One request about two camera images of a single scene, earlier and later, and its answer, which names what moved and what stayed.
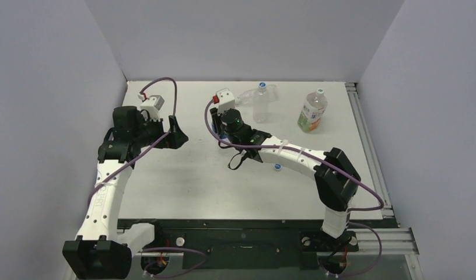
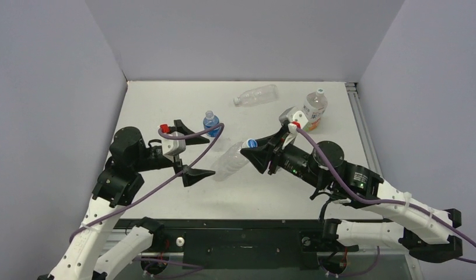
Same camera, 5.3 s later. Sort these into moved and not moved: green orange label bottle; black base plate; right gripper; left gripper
Moved: right gripper; left gripper
Not moved: green orange label bottle; black base plate
